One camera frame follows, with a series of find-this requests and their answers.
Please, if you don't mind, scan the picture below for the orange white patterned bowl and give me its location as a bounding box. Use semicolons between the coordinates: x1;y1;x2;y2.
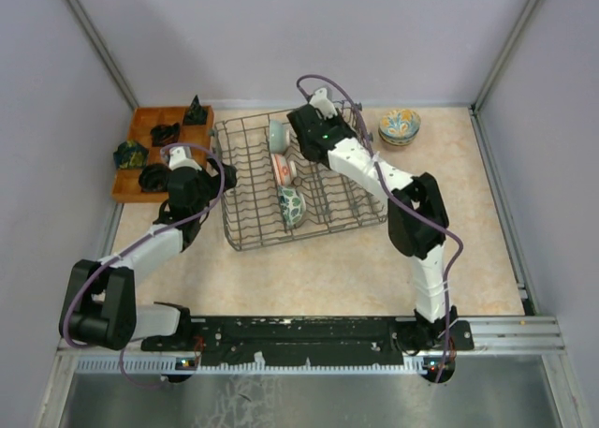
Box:
270;154;297;186

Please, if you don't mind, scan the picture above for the cream leaf patterned bowl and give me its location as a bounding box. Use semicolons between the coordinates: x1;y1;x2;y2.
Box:
382;139;415;148

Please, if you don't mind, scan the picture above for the blue lattice patterned bowl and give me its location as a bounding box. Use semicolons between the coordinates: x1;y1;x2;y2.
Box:
381;136;415;141

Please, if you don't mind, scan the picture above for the grey wire dish rack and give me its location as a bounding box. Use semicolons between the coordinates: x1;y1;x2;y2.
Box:
212;110;387;251

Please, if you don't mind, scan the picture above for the yellow blue patterned bowl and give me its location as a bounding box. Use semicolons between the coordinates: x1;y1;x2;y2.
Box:
378;109;421;139

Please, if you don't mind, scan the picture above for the green leaf patterned bowl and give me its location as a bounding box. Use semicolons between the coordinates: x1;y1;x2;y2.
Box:
277;186;307;228

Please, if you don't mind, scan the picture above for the dark speckled bowl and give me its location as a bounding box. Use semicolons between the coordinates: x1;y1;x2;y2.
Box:
381;142;412;152

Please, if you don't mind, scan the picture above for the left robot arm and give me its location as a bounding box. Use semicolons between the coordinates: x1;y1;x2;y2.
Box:
59;142;237;350

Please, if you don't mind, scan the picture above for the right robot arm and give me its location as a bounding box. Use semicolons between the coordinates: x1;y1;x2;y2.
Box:
287;87;463;350

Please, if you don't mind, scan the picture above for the pale green grid bowl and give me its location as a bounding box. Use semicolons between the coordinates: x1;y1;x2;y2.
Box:
269;120;291;155

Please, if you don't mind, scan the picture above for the wooden compartment tray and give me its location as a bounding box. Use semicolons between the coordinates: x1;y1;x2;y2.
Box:
111;105;215;205

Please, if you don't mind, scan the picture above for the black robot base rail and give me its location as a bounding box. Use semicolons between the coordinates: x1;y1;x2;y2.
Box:
141;315;475;382

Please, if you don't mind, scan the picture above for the aluminium frame rail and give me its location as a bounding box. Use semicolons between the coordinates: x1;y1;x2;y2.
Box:
467;316;565;355

